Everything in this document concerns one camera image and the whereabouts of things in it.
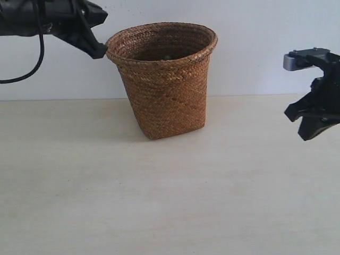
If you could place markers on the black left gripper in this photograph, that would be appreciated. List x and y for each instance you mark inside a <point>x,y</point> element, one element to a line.
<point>72,21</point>

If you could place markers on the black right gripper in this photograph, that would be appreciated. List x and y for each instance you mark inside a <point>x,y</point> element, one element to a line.
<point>323,99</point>

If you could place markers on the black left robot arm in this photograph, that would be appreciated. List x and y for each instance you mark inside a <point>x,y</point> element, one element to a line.
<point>22,18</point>

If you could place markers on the brown woven wicker basket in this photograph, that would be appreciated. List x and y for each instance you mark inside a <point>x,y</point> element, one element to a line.
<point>164,69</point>

